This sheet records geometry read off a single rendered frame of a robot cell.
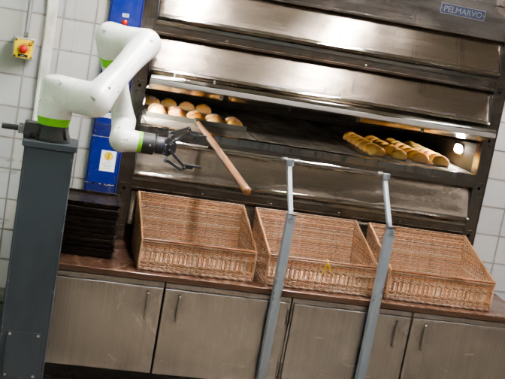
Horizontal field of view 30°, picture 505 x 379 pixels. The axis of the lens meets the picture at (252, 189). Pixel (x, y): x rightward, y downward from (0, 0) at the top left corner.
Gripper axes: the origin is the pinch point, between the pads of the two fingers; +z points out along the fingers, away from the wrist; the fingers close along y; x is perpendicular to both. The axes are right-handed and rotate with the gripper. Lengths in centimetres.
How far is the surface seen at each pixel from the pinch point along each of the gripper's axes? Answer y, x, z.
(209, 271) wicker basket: 57, -16, 15
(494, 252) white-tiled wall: 39, -65, 177
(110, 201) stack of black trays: 35, -40, -33
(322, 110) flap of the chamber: -23, -50, 63
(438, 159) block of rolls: -5, -82, 140
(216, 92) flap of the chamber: -23, -50, 9
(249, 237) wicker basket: 43, -36, 35
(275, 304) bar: 66, -5, 47
